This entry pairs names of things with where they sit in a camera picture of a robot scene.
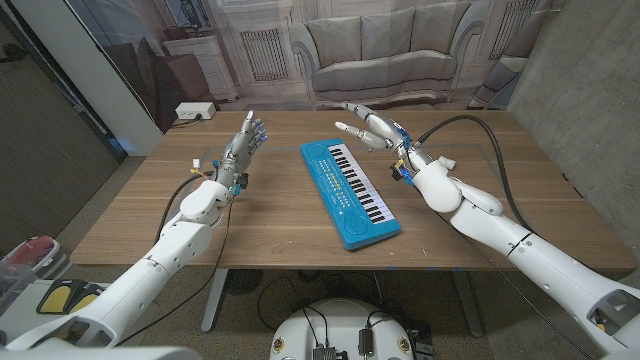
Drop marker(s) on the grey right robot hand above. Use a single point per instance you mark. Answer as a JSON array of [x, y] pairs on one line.
[[387, 132]]

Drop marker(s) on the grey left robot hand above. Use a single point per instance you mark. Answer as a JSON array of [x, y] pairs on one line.
[[239, 152]]

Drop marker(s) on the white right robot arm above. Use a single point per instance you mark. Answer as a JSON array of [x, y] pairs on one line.
[[540, 260]]

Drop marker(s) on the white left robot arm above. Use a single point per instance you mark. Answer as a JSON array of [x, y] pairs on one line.
[[145, 275]]

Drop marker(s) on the blue toy piano keyboard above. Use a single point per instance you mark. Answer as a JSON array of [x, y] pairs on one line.
[[340, 200]]

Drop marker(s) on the white power outlet box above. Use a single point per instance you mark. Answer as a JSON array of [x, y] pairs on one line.
[[194, 110]]

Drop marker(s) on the printed living room backdrop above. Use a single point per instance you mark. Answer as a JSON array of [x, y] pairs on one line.
[[380, 50]]

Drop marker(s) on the black round floor fan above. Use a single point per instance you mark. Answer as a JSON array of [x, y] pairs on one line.
[[242, 281]]

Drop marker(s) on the grey table leg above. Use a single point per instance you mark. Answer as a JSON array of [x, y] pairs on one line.
[[214, 300], [468, 305]]

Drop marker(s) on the white robot torso base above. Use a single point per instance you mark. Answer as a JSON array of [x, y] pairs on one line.
[[340, 320]]

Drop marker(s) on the black power adapter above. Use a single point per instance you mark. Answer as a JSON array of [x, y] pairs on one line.
[[365, 342]]

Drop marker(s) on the yellow and black foot pedal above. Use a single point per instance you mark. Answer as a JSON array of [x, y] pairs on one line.
[[55, 300], [85, 300]]

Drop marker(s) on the red and white case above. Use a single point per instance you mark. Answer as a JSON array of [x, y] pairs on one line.
[[35, 250]]

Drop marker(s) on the clear plastic bin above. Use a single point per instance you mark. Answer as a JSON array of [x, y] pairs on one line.
[[12, 285]]

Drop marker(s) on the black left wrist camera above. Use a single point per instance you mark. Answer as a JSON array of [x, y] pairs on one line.
[[242, 180]]

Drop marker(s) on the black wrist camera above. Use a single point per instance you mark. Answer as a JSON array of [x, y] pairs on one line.
[[398, 173], [242, 180]]

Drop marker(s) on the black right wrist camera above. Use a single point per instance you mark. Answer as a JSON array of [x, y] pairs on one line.
[[398, 173]]

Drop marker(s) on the white wall pillar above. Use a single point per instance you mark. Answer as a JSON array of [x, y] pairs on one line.
[[100, 85]]

